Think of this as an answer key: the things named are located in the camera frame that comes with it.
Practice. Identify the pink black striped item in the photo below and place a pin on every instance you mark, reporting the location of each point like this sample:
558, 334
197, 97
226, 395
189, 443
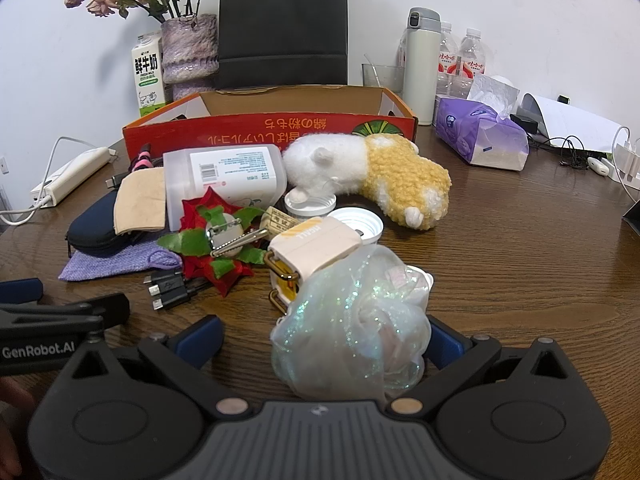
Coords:
142, 157

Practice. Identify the white green milk carton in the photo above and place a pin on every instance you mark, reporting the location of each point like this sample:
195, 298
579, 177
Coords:
148, 75

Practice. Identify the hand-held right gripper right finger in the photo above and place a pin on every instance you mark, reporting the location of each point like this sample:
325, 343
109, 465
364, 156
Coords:
445, 345

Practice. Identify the iridescent mesh pouch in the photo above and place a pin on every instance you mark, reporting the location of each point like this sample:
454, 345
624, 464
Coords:
345, 330

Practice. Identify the beige cloth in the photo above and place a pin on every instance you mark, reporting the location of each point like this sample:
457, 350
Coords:
142, 200

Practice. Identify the white charger block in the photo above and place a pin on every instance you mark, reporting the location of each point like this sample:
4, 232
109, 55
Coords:
627, 160

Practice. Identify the metal badge clip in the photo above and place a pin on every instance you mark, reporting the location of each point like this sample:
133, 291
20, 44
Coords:
227, 236

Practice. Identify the purple tissue pack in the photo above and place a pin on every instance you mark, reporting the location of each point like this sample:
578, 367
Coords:
465, 125

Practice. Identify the white yellow plush toy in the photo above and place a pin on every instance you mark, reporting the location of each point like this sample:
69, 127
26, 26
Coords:
400, 175

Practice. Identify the red artificial flower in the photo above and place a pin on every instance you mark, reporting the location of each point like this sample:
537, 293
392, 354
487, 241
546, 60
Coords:
200, 210

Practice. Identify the wooden desktop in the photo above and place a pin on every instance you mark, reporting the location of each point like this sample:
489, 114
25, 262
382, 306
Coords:
500, 260

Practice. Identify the clear glass cup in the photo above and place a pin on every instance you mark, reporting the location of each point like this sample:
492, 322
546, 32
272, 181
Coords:
382, 80

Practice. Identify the clear water bottle red label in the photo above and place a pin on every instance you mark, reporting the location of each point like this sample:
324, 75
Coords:
472, 60
446, 55

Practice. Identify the small beige tag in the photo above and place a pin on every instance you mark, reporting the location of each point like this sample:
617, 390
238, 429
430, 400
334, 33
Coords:
280, 220

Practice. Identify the white power strip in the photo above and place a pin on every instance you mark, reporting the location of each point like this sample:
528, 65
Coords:
70, 175

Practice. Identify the white thermos bottle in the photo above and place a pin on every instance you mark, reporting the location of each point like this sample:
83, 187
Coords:
420, 70

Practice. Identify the white ridged jar lid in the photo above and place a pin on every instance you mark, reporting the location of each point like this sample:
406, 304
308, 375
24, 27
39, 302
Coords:
357, 222

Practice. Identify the purple knitted cloth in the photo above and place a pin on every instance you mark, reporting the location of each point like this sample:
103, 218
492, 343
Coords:
110, 262

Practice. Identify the small white bowl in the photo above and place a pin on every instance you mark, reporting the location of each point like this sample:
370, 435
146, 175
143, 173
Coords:
307, 206

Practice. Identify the orange cardboard box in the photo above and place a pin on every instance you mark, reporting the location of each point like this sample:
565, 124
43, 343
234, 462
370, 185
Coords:
225, 132

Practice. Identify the translucent plastic container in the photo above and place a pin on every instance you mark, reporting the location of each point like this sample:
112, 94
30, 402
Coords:
225, 170

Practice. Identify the dark flat item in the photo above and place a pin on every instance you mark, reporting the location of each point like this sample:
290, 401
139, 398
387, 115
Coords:
632, 220

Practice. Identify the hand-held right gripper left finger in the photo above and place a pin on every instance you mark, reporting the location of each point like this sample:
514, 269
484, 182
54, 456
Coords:
202, 335

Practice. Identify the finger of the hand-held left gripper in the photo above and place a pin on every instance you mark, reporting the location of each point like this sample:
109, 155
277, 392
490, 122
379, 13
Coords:
20, 291

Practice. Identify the purple textured vase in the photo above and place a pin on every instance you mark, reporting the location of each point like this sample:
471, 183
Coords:
190, 55

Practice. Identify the small white oval device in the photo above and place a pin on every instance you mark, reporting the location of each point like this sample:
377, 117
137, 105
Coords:
599, 166

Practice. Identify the beige case with gold clasp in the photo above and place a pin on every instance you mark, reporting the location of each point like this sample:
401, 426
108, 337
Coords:
315, 245

